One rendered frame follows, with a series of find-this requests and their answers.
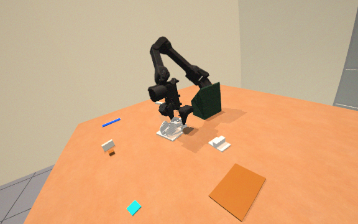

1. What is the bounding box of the cyan flat rectangular block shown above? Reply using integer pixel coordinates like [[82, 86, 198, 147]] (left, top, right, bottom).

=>
[[127, 200, 141, 216]]

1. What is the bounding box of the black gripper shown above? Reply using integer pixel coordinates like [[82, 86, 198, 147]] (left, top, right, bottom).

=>
[[165, 94, 194, 125]]

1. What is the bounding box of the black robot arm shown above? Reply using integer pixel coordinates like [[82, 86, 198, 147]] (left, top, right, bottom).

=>
[[148, 37, 212, 116]]

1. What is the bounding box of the orange flat plate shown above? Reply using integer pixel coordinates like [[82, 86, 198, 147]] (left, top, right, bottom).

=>
[[208, 163, 266, 222]]

